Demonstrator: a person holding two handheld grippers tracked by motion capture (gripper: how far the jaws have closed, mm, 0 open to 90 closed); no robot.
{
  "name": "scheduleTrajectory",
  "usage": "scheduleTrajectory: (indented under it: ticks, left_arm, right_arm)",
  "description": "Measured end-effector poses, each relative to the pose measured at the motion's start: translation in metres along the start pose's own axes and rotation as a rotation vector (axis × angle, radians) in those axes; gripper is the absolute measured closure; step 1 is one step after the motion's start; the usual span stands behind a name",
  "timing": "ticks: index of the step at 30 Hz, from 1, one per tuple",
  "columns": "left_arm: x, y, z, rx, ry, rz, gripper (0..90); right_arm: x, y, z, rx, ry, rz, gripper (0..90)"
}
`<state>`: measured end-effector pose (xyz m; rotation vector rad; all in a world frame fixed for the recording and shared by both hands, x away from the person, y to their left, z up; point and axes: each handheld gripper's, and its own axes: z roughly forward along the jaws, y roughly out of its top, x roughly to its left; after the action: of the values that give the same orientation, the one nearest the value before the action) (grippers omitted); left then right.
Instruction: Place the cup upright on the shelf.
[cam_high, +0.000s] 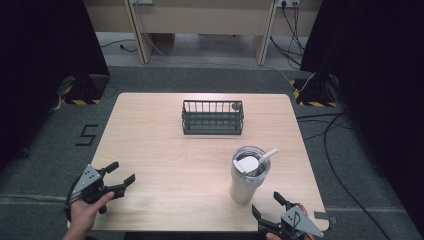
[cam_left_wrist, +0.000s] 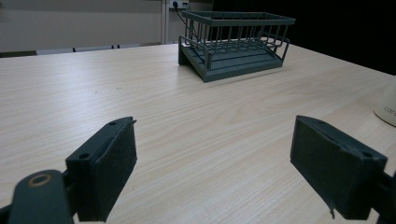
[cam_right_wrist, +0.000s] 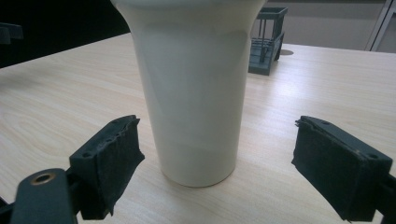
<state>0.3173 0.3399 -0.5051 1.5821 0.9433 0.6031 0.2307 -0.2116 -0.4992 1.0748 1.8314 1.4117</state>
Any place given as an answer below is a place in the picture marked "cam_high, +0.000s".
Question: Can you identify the black cable with plug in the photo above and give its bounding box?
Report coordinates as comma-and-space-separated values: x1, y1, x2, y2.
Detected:
99, 38, 138, 54

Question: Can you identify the person's right hand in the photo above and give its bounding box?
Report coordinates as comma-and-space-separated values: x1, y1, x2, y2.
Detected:
265, 203, 314, 240

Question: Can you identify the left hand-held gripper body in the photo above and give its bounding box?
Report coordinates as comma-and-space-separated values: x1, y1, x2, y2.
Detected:
68, 164, 126, 215

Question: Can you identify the white wall socket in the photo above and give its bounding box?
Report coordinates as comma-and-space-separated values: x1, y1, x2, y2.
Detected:
277, 0, 301, 9

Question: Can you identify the dark wire basket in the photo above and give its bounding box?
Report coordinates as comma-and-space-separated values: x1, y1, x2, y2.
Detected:
181, 99, 245, 136

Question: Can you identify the black floor cable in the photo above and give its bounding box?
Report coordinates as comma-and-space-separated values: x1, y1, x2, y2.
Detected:
295, 112, 391, 240

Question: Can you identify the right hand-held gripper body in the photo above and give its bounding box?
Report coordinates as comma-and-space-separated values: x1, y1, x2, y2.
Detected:
258, 204, 325, 240

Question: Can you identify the person's left hand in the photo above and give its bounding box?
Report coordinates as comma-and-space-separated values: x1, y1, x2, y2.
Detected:
66, 191, 116, 238

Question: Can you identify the black cable bundle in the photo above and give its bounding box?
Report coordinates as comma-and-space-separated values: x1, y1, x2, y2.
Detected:
269, 0, 306, 70

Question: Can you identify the black curtain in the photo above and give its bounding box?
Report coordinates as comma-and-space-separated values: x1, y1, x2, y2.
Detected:
0, 0, 111, 174
299, 0, 424, 228

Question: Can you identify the white tumbler with straw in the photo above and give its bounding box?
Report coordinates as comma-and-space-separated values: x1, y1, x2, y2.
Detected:
229, 145, 280, 205

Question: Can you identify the grey tape strip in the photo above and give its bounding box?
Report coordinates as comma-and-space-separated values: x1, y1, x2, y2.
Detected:
313, 211, 339, 225

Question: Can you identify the beige wooden desk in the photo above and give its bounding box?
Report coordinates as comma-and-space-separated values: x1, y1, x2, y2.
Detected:
83, 0, 323, 66

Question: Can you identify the black stand base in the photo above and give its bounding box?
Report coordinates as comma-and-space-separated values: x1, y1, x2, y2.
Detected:
289, 71, 341, 108
59, 73, 111, 106

